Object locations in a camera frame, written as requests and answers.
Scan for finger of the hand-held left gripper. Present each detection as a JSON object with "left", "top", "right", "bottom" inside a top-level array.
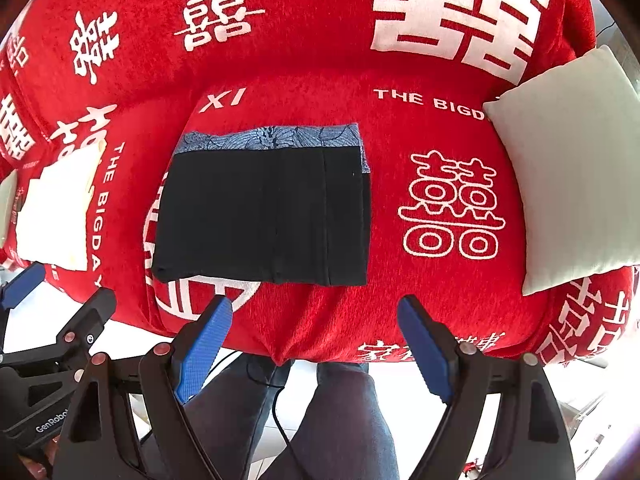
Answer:
[
  {"left": 47, "top": 287, "right": 118, "bottom": 363},
  {"left": 0, "top": 261, "right": 47, "bottom": 321}
]

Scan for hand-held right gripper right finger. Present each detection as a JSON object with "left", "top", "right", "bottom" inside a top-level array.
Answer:
[{"left": 397, "top": 295, "right": 576, "bottom": 480}]

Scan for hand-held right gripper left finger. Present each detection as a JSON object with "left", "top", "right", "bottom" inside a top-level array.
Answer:
[{"left": 52, "top": 296, "right": 234, "bottom": 480}]

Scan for black pants with grey waistband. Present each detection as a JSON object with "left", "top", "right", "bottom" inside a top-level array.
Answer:
[{"left": 150, "top": 122, "right": 373, "bottom": 288}]

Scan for person's left hand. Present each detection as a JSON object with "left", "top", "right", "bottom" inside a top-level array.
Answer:
[{"left": 10, "top": 439, "right": 58, "bottom": 480}]

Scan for pale green cushion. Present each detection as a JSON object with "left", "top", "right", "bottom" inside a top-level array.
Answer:
[{"left": 0, "top": 171, "right": 19, "bottom": 257}]

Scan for cream folded cloth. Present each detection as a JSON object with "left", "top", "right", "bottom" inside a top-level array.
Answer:
[{"left": 14, "top": 142, "right": 108, "bottom": 272}]

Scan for person's right leg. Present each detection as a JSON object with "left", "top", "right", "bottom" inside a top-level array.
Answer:
[{"left": 260, "top": 359, "right": 401, "bottom": 480}]

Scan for white pillow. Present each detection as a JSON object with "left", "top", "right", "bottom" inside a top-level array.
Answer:
[{"left": 482, "top": 44, "right": 640, "bottom": 297}]

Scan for red printed sofa cover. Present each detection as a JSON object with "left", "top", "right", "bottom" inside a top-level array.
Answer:
[{"left": 0, "top": 0, "right": 640, "bottom": 368}]

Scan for black cable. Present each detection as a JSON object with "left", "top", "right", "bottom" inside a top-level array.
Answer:
[{"left": 215, "top": 350, "right": 307, "bottom": 467}]

